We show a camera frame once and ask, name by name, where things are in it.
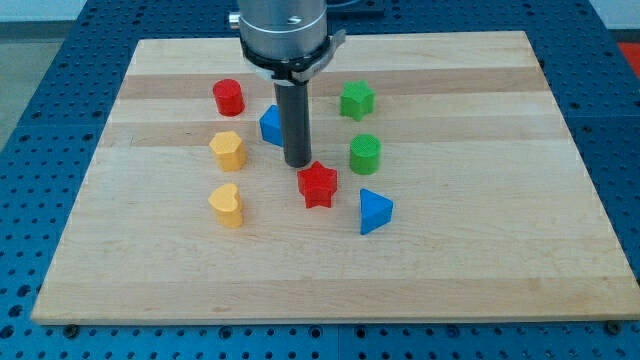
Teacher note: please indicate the black and grey tool clamp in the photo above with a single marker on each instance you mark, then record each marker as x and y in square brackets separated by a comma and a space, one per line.
[296, 71]

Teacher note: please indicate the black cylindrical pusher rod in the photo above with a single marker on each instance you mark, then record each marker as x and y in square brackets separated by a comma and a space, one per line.
[292, 102]

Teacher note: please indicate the red star block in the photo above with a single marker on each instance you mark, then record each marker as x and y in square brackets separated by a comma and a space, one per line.
[318, 184]

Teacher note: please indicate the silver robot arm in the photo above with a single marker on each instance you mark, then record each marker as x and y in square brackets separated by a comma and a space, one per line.
[287, 43]

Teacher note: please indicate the green star block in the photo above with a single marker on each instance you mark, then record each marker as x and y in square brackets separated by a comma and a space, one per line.
[357, 100]

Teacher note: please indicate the wooden board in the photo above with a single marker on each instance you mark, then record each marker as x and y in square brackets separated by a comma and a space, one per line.
[495, 217]

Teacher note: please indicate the blue cube block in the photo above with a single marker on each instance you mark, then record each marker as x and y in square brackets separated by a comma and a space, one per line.
[270, 126]

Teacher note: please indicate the red cylinder block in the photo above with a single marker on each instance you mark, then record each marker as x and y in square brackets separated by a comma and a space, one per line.
[228, 97]

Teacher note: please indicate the yellow hexagon block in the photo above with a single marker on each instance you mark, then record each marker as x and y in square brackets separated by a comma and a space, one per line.
[228, 151]

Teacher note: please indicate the green cylinder block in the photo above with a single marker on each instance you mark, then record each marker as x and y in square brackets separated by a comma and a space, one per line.
[365, 150]

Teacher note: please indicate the yellow heart block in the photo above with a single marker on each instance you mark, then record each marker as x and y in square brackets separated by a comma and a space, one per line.
[227, 205]

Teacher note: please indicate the blue triangle block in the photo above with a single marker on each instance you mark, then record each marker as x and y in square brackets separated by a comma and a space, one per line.
[375, 211]

